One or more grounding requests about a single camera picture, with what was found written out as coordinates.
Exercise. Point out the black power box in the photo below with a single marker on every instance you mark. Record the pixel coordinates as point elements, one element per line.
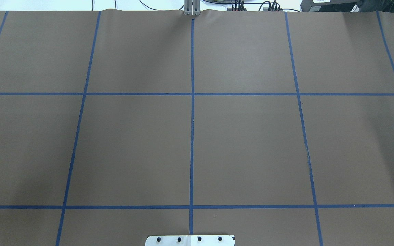
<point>328,5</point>

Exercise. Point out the aluminium frame post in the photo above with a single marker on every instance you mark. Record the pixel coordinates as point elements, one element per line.
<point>192,8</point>

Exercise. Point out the white camera pole base plate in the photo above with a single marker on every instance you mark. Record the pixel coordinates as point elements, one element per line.
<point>191,240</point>

